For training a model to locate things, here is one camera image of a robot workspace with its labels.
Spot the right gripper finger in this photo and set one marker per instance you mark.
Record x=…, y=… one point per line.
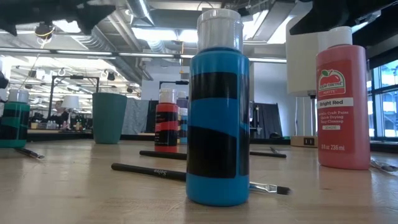
x=335, y=15

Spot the small teal striped paint bottle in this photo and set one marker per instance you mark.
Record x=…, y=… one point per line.
x=14, y=109

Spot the large bright red paint bottle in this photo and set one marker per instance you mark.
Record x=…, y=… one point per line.
x=342, y=124

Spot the small red striped paint bottle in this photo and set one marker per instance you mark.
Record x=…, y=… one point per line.
x=166, y=124

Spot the small orange striped paint bottle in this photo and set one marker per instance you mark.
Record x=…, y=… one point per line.
x=178, y=130

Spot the small blue striped paint bottle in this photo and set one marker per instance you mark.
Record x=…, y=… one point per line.
x=217, y=109
x=184, y=127

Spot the long linear ceiling light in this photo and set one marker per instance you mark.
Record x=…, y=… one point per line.
x=77, y=53

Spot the table lamp white shade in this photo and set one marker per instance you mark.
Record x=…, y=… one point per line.
x=301, y=62

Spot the black ceiling spotlight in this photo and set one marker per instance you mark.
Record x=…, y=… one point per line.
x=111, y=76

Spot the distant white-shade lamp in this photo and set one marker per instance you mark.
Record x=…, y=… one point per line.
x=71, y=102

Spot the dark-framed window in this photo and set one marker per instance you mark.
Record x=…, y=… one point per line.
x=385, y=102

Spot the person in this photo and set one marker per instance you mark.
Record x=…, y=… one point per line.
x=59, y=115

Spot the distant cluttered workbench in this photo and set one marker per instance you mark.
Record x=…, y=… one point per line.
x=71, y=126

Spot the dark green plastic cup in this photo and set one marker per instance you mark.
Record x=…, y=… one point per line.
x=109, y=118

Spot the black fabric backdrop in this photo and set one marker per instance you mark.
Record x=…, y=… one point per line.
x=269, y=121

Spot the grey fabric cover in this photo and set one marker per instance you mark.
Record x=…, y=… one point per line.
x=135, y=116

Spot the clear plastic bin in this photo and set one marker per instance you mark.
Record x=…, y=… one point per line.
x=253, y=132

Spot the black metal frame stand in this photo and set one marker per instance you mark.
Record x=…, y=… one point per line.
x=76, y=77

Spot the silver spiral air duct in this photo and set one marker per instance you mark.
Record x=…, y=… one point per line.
x=140, y=11

